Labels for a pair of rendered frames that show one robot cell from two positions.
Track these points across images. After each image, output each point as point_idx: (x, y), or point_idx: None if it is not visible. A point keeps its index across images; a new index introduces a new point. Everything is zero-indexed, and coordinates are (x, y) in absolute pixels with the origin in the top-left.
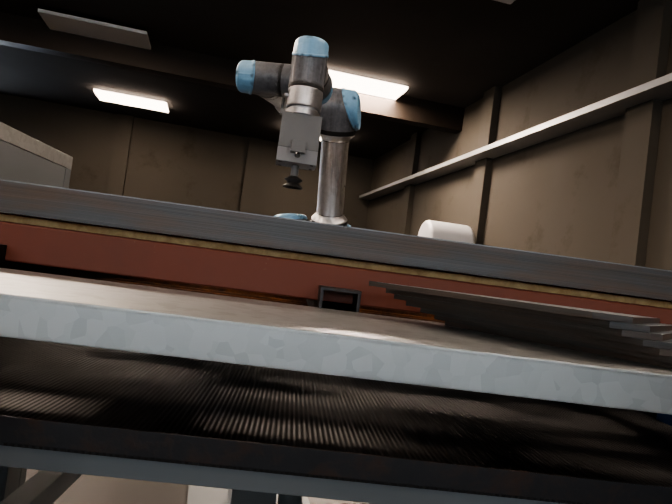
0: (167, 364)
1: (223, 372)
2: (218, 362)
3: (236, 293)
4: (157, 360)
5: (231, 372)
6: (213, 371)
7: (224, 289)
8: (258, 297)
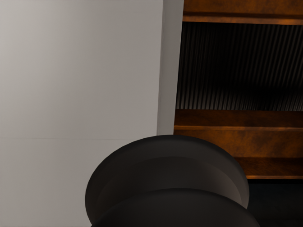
0: (270, 55)
1: (201, 43)
2: (208, 102)
3: (232, 17)
4: (282, 73)
5: (191, 49)
6: (214, 43)
7: (246, 126)
8: (187, 15)
